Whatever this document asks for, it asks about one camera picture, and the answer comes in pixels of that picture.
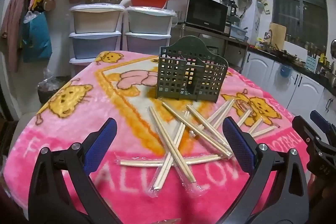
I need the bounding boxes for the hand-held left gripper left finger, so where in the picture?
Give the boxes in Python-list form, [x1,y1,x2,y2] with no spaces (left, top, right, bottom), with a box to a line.
[28,118,117,224]

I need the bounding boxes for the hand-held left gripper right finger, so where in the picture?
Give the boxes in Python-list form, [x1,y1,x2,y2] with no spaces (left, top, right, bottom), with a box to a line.
[223,116,309,224]

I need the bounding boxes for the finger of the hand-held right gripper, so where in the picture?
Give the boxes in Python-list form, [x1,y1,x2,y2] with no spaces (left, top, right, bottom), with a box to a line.
[292,115,336,153]
[310,110,336,136]

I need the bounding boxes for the group of wooden chopsticks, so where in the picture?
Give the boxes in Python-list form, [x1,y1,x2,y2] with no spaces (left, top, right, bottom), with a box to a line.
[116,99,277,191]

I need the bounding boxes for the dark green perforated utensil holder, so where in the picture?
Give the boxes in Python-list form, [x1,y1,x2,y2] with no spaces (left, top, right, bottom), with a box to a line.
[154,35,229,103]

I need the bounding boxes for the pink printed blanket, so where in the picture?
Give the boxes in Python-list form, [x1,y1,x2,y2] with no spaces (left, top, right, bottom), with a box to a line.
[3,50,319,224]

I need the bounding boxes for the light blue knife block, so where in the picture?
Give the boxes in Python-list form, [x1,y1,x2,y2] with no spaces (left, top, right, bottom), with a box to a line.
[307,55,319,72]

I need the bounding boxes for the blue hanging plastic bag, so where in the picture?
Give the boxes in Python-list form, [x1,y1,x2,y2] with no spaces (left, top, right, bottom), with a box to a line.
[280,64,292,77]

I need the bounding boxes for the black wok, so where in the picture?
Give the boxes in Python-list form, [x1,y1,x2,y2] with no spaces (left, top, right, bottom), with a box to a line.
[276,51,298,60]

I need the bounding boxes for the black trash bag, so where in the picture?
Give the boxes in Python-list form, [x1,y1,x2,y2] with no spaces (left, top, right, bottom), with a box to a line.
[38,69,71,106]

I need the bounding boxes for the white kitchen cabinet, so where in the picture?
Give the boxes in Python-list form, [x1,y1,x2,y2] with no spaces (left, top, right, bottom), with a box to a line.
[241,49,336,119]

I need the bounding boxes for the pink storage bin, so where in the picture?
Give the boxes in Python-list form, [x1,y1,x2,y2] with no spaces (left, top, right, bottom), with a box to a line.
[70,57,105,75]

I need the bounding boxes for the wooden cutting board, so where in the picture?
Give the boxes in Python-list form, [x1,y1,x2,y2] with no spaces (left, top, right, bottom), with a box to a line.
[268,22,287,48]

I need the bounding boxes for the metal faucet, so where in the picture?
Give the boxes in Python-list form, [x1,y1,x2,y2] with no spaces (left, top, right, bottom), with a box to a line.
[264,29,273,46]

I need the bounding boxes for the stainless steel rack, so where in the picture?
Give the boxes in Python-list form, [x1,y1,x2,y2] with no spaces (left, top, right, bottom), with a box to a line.
[171,23,248,75]

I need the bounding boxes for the lilac storage bin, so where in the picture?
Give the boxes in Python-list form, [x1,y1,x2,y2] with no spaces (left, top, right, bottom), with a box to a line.
[123,32,172,52]

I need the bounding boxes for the light blue box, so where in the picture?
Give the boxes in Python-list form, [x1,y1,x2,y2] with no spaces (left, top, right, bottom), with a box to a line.
[230,23,248,39]

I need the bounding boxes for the teal hanging bag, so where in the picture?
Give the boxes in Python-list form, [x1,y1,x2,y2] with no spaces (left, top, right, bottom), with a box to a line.
[21,11,52,63]

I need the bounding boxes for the cream storage bin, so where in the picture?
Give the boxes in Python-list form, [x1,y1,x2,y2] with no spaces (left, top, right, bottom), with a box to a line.
[70,4,125,33]

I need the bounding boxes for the grey-green storage bin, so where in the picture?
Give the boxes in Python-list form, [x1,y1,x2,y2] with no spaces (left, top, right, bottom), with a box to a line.
[125,6,176,34]

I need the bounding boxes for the black microwave oven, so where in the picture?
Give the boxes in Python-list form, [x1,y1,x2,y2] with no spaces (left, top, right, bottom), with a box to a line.
[167,0,228,33]

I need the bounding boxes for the black blender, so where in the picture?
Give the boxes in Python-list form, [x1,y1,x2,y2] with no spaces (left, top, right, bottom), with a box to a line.
[222,0,238,17]

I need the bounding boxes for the wicker basket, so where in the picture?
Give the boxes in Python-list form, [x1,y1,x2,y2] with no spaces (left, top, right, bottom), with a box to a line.
[86,0,123,5]

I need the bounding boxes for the red plastic basin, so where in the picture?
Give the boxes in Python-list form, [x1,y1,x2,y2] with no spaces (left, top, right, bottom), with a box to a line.
[128,0,169,10]

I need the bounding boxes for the pink hanging garment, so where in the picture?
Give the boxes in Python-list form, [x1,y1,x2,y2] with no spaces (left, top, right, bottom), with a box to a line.
[0,0,37,72]

